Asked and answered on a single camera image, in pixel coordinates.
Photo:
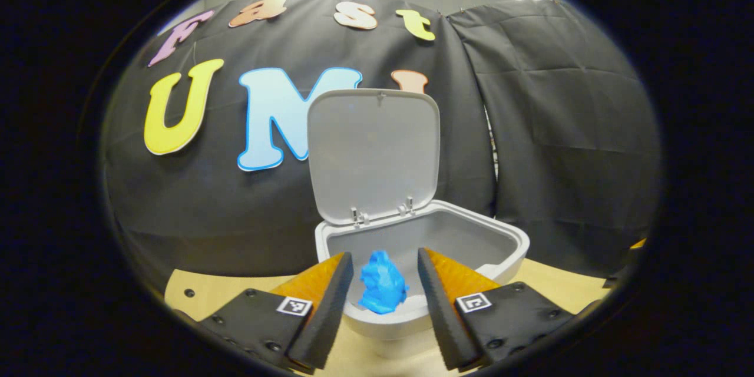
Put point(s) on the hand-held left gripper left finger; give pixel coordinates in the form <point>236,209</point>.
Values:
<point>324,318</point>

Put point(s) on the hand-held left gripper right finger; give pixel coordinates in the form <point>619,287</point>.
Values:
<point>445,318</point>

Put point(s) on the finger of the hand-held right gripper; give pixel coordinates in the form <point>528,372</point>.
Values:
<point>639,243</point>

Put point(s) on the blue paper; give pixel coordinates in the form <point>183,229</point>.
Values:
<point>380,283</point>

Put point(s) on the white desktop garbage bin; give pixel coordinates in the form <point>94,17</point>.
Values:
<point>374,153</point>

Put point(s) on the wooden desktop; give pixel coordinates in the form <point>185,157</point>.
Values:
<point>235,285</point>

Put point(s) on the black backdrop cloth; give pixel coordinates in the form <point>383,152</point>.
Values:
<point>559,129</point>

